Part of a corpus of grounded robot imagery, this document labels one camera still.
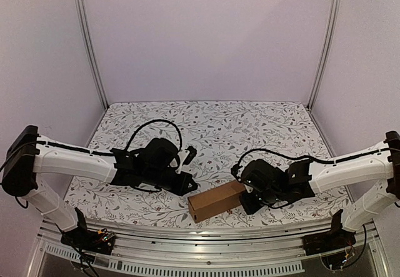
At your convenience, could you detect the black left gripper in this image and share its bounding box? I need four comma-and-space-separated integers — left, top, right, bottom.
143, 167, 198, 197

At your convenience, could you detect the brown cardboard box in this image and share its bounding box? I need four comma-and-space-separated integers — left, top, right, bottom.
187, 181, 246, 223

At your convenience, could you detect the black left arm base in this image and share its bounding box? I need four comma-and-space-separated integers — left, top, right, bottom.
61, 208, 116, 255

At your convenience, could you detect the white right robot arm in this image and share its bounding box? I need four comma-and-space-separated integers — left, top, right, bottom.
231, 131, 399, 249

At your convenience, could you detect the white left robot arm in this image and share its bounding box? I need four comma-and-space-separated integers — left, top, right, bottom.
1, 126, 198, 248

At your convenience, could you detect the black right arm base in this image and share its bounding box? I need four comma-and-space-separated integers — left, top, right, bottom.
302, 209, 356, 256

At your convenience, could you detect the floral patterned table mat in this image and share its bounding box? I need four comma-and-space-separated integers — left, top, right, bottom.
65, 101, 351, 229

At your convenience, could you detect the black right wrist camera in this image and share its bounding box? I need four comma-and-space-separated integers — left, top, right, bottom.
231, 159, 288, 193

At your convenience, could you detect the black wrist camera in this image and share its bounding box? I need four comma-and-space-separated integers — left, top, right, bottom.
139, 138, 197, 174
231, 159, 288, 193

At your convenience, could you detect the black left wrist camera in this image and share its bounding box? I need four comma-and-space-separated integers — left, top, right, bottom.
139, 138, 197, 174

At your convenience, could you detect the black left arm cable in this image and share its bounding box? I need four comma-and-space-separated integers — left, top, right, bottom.
124, 119, 184, 153

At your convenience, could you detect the aluminium front table rail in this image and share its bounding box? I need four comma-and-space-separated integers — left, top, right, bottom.
24, 219, 395, 276

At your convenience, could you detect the left aluminium frame post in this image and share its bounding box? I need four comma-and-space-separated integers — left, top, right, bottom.
74, 0, 109, 111

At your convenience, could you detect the aluminium frame post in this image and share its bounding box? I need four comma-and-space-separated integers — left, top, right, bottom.
74, 0, 109, 111
306, 0, 341, 112

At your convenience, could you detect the right aluminium frame post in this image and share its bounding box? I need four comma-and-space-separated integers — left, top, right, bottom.
306, 0, 341, 112

